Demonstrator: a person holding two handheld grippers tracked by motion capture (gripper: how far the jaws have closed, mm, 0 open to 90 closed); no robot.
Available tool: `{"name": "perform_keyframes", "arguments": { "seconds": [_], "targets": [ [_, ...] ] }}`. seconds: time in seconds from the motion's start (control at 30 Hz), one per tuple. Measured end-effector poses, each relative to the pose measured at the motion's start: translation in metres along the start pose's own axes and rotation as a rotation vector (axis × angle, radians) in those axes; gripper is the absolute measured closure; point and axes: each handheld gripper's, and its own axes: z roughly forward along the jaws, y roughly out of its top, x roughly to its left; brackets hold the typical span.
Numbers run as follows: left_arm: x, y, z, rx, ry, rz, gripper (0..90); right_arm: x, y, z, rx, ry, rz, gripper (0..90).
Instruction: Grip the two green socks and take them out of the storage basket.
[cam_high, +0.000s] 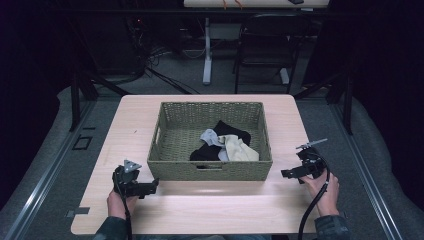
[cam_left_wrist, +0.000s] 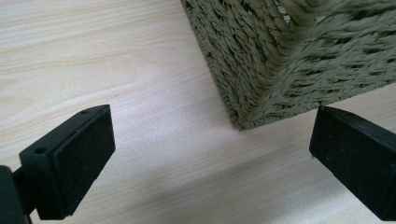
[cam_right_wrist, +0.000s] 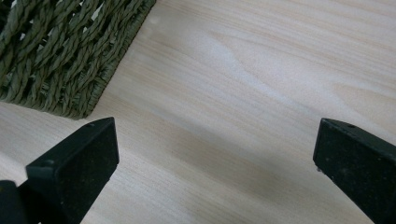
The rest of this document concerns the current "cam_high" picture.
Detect white desk leg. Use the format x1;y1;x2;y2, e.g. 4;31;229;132
202;17;214;86
279;67;291;86

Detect green woven basket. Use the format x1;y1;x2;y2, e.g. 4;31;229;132
147;101;274;182

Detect orange cables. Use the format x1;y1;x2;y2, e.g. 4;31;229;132
221;0;245;10

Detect person's right hand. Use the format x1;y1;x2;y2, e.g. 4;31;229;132
300;171;341;218

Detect black cloth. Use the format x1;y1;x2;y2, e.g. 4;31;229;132
189;119;252;162

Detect bundle of floor cables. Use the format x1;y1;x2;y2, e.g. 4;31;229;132
124;14;203;96

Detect cream cloth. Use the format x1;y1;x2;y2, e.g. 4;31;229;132
221;134;260;163

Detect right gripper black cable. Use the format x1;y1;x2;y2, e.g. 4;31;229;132
297;154;332;240

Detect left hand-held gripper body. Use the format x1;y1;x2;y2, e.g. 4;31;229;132
111;159;148;198

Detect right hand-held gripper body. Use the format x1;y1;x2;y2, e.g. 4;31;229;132
295;138;329;181

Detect grey cloth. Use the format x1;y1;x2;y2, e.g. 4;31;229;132
199;128;230;163

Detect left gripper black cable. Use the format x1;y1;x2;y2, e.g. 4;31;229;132
114;181;134;240

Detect grey tape strip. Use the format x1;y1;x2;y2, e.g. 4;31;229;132
65;206;91;219

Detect metal floor rail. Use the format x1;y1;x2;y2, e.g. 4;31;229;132
2;99;98;240
329;101;405;240

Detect black chair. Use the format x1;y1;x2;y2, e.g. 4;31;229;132
232;12;314;95

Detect white desk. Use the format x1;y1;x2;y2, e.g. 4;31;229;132
183;0;331;9

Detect black metal stand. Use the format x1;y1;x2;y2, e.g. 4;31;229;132
68;69;132;133
292;69;355;136

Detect person's left hand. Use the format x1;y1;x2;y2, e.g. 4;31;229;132
106;189;140;221

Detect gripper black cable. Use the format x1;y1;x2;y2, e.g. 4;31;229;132
114;181;134;240
297;154;332;240

